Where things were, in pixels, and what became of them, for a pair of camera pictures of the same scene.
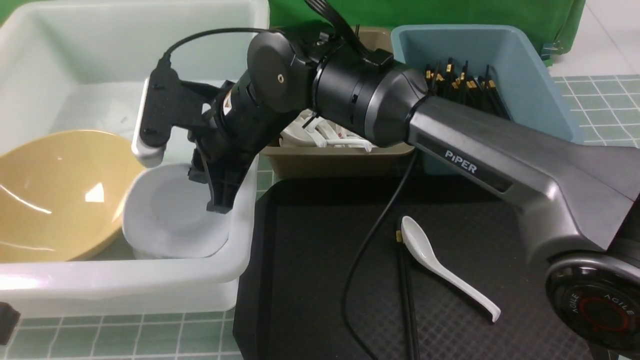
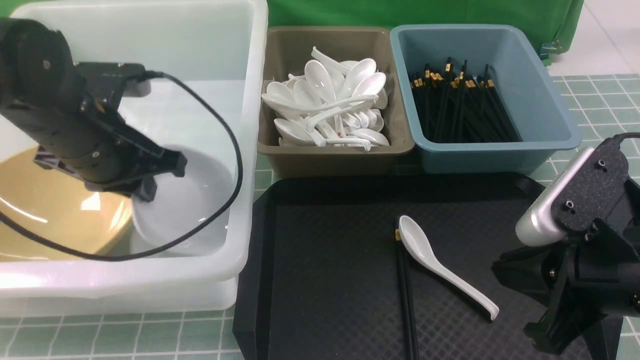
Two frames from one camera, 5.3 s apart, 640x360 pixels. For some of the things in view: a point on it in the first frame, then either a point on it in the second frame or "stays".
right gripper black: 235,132 → 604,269
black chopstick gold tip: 409,334 stays
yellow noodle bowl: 62,194 stays
